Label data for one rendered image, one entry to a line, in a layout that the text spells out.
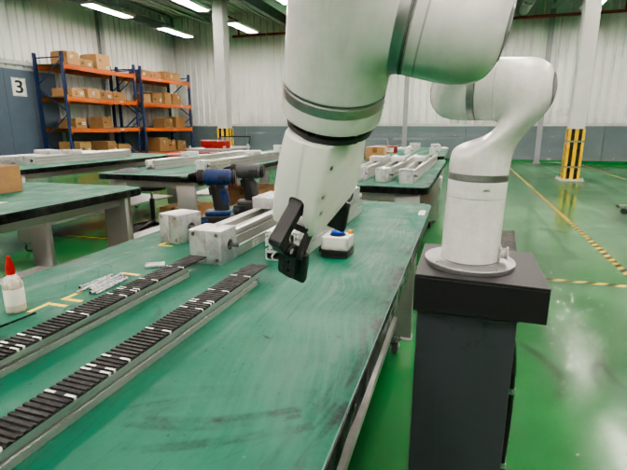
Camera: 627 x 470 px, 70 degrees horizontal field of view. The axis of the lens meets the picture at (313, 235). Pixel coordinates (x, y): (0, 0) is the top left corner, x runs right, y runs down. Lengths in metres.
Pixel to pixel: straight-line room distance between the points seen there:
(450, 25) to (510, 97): 0.64
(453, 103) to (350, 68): 0.64
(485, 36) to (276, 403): 0.52
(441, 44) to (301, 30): 0.09
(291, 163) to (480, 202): 0.64
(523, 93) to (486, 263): 0.34
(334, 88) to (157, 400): 0.51
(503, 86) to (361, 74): 0.63
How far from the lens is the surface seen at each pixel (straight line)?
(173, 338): 0.84
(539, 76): 0.96
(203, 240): 1.27
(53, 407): 0.68
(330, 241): 1.30
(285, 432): 0.62
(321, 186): 0.38
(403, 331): 2.38
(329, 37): 0.33
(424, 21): 0.32
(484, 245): 0.99
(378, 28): 0.32
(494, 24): 0.33
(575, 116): 11.25
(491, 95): 0.95
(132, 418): 0.68
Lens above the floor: 1.15
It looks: 14 degrees down
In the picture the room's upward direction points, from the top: straight up
